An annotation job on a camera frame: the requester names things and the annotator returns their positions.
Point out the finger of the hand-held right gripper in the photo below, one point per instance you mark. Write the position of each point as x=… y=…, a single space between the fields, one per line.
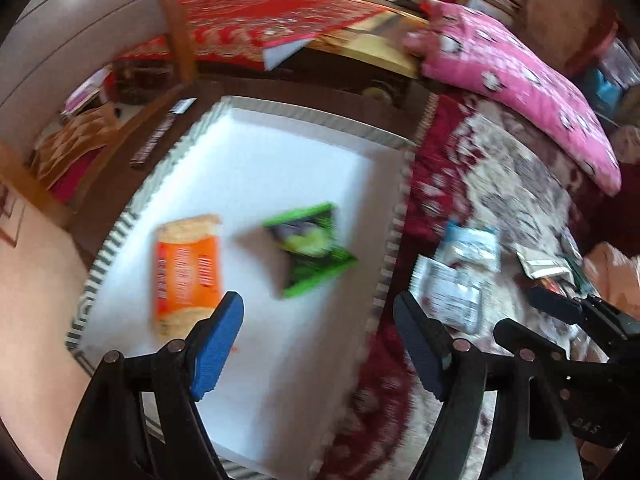
x=515 y=332
x=555 y=305

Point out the wooden post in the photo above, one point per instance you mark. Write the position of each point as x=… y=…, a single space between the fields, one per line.
x=175 y=25

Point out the white packet with black print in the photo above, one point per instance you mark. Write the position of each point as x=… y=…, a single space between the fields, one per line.
x=450 y=292

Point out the pink white box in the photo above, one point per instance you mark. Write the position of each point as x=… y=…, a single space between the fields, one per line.
x=85 y=91

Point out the orange cracker packet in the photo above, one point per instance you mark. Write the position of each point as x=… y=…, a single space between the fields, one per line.
x=185 y=270

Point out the grey-white snack packet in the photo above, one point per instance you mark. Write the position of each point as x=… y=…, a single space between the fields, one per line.
x=542 y=265

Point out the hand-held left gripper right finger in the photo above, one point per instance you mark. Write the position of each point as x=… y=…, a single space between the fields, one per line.
x=422 y=350

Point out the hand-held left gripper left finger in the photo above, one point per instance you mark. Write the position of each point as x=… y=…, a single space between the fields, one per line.
x=220 y=340

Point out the pale blue white packet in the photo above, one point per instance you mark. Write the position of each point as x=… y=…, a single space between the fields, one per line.
x=470 y=247

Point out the white box with striped rim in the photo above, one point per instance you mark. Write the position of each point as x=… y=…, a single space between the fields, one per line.
x=280 y=170

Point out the orange checked blanket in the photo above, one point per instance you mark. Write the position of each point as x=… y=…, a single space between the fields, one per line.
x=75 y=140

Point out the pink printed pillow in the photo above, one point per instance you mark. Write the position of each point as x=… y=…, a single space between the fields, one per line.
x=525 y=80

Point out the red white floral blanket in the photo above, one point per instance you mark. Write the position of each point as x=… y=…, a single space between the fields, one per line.
x=510 y=185

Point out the wooden bed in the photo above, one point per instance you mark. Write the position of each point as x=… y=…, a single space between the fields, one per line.
x=370 y=45

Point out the green snack packet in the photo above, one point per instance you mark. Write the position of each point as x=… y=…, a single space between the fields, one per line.
x=305 y=250

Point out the red embroidered bed cover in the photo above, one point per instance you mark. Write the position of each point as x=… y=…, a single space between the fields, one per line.
x=280 y=15

